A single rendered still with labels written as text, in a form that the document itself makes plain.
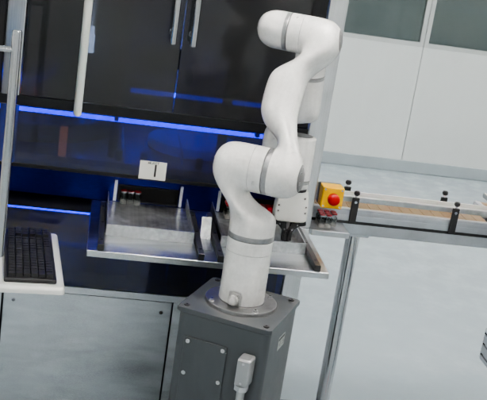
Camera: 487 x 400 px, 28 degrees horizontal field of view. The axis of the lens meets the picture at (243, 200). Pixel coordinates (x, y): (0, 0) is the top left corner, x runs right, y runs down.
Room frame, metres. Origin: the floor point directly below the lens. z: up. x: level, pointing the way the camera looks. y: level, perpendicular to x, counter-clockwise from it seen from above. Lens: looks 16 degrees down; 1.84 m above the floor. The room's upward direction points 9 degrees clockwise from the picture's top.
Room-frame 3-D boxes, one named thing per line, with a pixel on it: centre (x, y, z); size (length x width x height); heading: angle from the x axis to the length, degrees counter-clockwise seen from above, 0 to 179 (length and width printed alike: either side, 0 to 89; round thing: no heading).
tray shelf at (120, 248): (2.90, 0.10, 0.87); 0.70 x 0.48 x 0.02; 99
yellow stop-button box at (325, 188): (3.16, -0.28, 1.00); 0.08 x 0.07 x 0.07; 9
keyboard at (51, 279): (2.68, 0.59, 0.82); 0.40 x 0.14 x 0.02; 15
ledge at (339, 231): (3.20, -0.29, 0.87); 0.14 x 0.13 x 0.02; 9
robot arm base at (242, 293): (2.44, -0.03, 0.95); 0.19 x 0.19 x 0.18
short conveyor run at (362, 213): (3.34, -0.54, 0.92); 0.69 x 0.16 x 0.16; 99
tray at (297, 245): (3.00, -0.05, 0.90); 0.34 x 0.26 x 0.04; 9
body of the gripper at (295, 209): (2.87, -0.14, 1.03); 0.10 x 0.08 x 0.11; 99
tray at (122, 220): (2.95, 0.28, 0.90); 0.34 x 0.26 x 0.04; 9
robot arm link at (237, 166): (2.45, 0.00, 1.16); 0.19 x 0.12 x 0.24; 75
